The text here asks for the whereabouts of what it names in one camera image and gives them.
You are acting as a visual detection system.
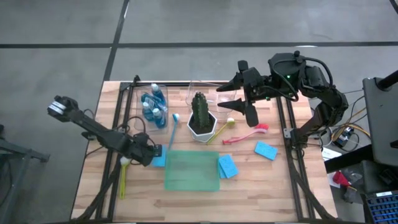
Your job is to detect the black side desk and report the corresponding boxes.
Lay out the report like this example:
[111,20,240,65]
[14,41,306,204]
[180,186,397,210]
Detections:
[324,143,398,224]

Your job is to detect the yellow cable bundle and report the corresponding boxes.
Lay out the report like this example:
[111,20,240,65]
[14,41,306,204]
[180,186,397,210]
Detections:
[331,105,373,141]

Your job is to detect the clear plastic bin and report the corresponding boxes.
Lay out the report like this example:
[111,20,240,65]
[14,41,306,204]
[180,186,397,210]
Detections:
[185,80,238,121]
[133,83,169,133]

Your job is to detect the black power supply box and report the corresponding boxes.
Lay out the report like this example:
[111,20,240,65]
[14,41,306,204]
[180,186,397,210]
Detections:
[333,126,355,147]

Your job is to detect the pink dish brush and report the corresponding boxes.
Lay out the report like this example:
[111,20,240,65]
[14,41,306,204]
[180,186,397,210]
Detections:
[222,123,269,146]

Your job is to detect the red fabric item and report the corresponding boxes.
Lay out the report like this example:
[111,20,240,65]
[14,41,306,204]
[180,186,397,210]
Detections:
[332,170,351,187]

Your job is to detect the white hexagonal plant pot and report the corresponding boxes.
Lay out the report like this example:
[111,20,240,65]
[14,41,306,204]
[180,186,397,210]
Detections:
[187,110,218,144]

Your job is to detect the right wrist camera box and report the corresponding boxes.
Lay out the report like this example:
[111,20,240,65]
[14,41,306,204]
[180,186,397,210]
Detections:
[244,103,260,128]

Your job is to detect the backlit keyboard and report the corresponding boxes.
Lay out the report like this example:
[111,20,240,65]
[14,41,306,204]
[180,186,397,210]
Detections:
[366,190,398,224]

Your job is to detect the dark grey flat panel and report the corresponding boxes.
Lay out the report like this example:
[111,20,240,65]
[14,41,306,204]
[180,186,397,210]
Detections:
[363,77,398,167]

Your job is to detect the white paper sheet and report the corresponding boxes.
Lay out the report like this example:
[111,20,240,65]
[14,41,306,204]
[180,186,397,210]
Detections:
[321,146,343,162]

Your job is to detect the grey fabric item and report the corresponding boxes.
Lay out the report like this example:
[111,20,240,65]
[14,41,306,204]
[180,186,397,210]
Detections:
[343,172,364,203]

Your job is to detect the black aluminium table frame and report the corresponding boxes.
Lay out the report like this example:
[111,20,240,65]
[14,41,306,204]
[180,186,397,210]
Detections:
[70,73,338,224]

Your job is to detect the black stand legs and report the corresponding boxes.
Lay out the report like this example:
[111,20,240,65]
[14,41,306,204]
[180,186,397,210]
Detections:
[0,124,50,224]

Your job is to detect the green cactus plant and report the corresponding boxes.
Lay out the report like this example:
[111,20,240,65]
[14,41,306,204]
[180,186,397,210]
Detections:
[190,91,211,131]

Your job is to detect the black pole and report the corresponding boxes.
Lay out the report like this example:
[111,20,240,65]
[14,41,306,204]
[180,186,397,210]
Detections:
[374,70,398,91]

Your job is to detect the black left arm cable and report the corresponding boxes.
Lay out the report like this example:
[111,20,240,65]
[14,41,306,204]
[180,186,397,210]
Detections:
[119,116,149,139]

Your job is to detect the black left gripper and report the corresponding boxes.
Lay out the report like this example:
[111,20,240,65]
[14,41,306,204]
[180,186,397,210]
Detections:
[132,133,163,167]

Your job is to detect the blue sponge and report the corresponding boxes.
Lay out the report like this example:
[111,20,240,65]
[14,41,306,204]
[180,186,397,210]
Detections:
[217,154,239,179]
[216,161,226,180]
[151,144,168,168]
[254,141,279,161]

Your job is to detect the blue dish soap bottle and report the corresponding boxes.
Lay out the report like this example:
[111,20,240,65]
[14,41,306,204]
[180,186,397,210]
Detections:
[141,94,167,110]
[150,83,165,105]
[152,108,167,129]
[141,101,155,122]

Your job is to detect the yellow-green dish brush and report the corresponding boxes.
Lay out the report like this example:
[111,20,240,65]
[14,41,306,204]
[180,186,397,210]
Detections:
[206,117,236,146]
[119,156,131,200]

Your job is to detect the translucent green tray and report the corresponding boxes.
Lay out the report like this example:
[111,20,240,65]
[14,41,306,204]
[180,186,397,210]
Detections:
[164,150,221,193]

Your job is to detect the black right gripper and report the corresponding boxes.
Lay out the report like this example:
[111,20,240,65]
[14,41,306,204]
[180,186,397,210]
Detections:
[216,60,271,114]

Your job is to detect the blue toothbrush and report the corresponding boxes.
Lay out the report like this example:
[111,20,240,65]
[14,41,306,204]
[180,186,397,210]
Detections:
[167,113,181,151]

